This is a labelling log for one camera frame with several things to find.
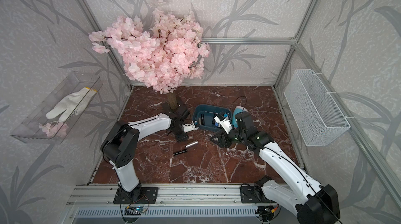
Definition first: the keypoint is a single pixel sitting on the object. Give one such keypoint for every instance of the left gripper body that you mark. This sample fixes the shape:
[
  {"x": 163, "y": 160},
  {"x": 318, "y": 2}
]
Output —
[{"x": 180, "y": 133}]

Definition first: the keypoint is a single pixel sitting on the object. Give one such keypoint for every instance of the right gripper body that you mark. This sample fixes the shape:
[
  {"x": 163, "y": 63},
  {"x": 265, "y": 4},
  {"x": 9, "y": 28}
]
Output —
[{"x": 234, "y": 137}]

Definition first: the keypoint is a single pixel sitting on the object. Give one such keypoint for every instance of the teal plastic storage box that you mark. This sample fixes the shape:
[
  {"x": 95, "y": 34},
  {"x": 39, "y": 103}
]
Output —
[{"x": 209, "y": 112}]

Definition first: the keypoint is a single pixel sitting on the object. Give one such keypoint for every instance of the silver mascara cap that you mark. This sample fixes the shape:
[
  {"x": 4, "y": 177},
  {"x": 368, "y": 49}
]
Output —
[{"x": 192, "y": 144}]

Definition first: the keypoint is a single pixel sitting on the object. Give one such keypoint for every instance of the black silver mascara tube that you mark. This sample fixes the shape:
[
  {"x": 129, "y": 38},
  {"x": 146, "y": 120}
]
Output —
[{"x": 180, "y": 152}]

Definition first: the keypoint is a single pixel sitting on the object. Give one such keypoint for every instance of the small black lipstick tube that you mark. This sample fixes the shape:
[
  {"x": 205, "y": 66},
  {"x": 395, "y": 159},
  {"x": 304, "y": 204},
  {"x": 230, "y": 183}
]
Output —
[{"x": 202, "y": 119}]

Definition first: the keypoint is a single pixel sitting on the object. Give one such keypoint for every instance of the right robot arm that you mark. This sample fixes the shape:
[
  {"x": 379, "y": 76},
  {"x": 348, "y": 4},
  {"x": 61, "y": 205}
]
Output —
[{"x": 305, "y": 197}]

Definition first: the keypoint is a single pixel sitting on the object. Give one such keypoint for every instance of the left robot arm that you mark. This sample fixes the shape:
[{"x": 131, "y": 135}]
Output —
[{"x": 121, "y": 143}]

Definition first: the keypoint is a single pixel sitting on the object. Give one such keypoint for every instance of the pink cherry blossom tree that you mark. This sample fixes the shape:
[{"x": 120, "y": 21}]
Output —
[{"x": 160, "y": 58}]

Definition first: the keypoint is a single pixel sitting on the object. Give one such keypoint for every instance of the right circuit board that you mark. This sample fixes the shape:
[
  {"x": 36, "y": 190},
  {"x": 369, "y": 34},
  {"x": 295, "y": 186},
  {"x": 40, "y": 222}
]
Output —
[{"x": 266, "y": 210}]

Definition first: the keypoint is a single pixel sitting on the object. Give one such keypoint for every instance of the circuit board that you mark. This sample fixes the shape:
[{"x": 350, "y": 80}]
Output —
[
  {"x": 266, "y": 210},
  {"x": 135, "y": 211}
]

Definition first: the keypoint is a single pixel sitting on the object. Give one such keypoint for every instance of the left circuit board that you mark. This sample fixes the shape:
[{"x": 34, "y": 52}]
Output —
[{"x": 135, "y": 211}]

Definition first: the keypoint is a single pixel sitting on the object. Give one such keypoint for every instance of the white work glove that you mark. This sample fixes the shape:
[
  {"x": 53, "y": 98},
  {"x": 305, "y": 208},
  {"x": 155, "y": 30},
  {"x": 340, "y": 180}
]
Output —
[{"x": 72, "y": 104}]

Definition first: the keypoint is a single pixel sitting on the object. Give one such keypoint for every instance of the pink flower sprig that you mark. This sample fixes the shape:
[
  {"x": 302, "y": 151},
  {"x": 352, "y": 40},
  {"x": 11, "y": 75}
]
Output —
[{"x": 55, "y": 129}]

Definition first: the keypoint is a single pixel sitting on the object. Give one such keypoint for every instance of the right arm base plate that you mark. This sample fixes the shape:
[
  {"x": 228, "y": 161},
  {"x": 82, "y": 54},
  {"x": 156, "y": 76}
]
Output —
[{"x": 253, "y": 193}]

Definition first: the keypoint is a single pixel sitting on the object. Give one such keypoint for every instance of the white wire mesh basket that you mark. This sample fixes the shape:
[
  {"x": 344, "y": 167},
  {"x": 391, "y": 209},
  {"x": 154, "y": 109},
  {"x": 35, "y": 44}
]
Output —
[{"x": 318, "y": 117}]

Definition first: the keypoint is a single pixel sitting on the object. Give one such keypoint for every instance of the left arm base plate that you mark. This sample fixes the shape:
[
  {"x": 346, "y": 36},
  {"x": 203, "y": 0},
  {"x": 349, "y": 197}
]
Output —
[{"x": 140, "y": 195}]

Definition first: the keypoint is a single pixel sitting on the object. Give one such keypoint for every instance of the aluminium front rail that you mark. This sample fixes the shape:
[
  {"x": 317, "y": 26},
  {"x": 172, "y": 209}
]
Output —
[{"x": 169, "y": 195}]

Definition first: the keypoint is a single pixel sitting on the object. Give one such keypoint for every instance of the clear acrylic wall tray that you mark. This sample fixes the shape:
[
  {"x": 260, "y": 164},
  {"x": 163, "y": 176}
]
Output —
[{"x": 28, "y": 131}]

